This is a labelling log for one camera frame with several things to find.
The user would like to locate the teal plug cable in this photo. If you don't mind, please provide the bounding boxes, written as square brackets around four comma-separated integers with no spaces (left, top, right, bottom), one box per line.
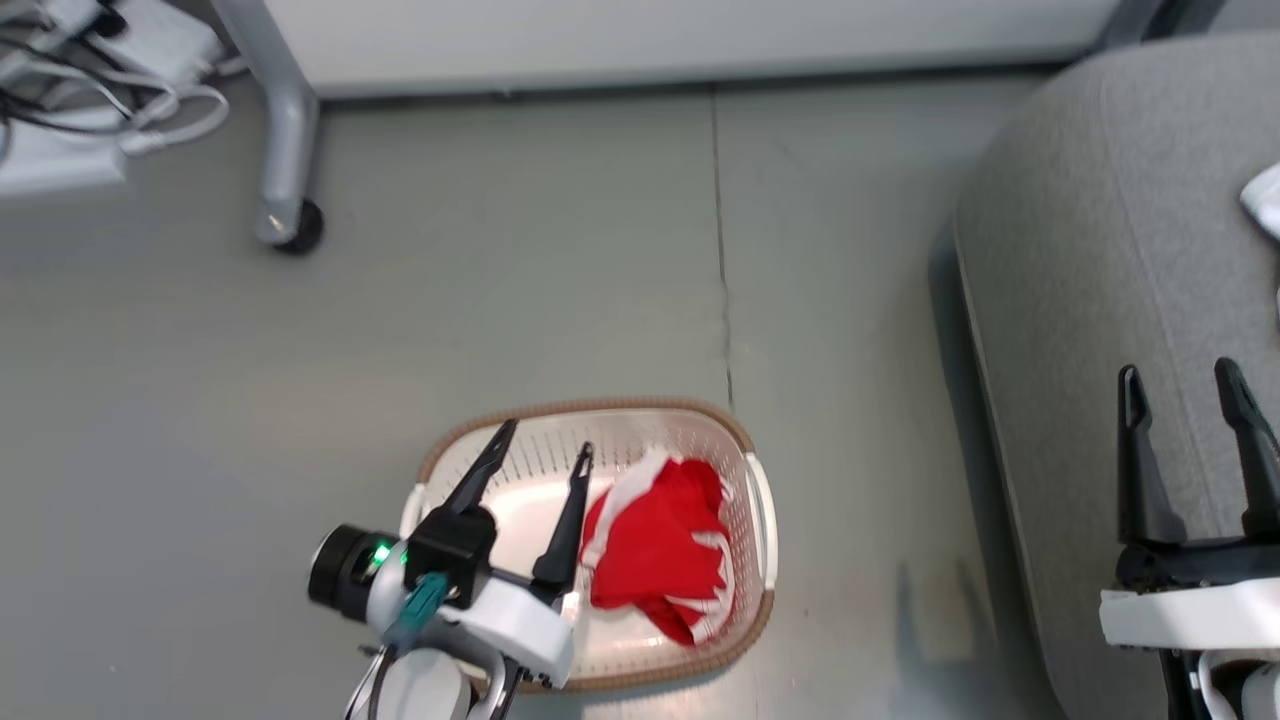
[380,572,451,651]

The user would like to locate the grey table leg with caster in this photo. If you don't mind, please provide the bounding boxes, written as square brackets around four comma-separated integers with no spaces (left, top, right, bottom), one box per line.
[210,0,323,247]

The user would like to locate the beige perforated laundry basket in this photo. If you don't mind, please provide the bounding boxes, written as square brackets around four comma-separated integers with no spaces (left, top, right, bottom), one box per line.
[398,397,778,694]

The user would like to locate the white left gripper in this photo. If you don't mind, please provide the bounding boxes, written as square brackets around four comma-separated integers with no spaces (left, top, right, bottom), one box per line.
[438,418,596,691]

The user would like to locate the white partition panel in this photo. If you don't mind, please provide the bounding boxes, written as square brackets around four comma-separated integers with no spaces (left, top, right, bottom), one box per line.
[262,0,1126,99]

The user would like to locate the white cable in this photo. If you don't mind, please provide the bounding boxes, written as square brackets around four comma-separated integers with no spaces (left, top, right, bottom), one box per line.
[110,84,233,158]

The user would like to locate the black caster wheel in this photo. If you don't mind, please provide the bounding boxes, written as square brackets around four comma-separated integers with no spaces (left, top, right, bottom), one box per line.
[274,198,326,255]

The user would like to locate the white power strips and cables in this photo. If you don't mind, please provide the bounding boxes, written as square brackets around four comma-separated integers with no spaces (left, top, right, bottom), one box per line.
[0,25,136,138]

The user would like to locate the grey partition leg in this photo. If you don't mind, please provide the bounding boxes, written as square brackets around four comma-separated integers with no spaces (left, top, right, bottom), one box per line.
[1095,0,1233,51]

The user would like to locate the grey fabric sofa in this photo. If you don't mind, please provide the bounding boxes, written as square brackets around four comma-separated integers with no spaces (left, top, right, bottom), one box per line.
[952,30,1280,720]

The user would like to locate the white flat board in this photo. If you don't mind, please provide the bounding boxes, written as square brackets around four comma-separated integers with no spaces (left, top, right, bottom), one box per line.
[0,122,130,197]

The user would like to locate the white power adapter box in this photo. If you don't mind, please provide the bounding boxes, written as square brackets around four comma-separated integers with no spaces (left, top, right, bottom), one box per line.
[95,0,225,87]

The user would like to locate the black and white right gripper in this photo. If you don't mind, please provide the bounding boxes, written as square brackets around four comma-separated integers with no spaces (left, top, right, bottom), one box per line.
[1099,356,1280,650]

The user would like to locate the red and white garment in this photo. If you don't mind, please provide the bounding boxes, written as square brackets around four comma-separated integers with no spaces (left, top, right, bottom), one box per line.
[579,447,738,647]

